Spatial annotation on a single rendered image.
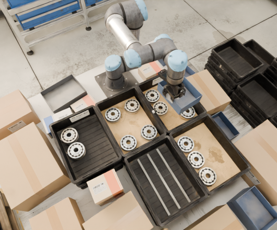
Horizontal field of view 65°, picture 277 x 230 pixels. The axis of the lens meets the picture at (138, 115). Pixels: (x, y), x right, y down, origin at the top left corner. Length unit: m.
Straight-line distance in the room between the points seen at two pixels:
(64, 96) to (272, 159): 1.42
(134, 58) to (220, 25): 2.69
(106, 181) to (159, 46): 0.74
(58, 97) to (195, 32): 2.20
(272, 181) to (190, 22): 2.52
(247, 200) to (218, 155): 0.30
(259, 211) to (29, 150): 1.37
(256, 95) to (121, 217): 1.69
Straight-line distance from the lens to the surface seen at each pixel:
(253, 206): 1.51
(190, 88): 1.26
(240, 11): 3.83
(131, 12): 1.23
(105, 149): 1.37
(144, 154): 1.35
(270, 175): 1.45
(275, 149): 1.53
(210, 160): 1.41
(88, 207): 1.45
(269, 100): 2.40
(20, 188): 1.38
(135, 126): 1.41
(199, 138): 1.44
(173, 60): 0.87
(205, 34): 3.29
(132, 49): 0.91
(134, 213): 1.26
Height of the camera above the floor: 2.12
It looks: 63 degrees down
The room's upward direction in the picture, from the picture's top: 2 degrees clockwise
